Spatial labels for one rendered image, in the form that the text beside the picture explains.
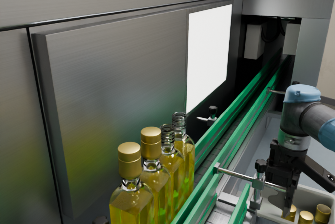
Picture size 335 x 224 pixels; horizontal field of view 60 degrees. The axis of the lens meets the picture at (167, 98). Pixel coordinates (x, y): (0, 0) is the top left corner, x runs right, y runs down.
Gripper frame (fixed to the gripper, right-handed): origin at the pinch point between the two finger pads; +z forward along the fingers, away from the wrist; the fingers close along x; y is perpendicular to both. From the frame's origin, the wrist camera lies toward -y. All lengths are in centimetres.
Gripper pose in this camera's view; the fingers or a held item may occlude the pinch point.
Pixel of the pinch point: (288, 209)
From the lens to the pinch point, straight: 92.0
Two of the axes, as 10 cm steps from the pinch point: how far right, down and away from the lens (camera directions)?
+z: 0.0, 9.2, 3.8
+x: -5.1, 3.3, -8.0
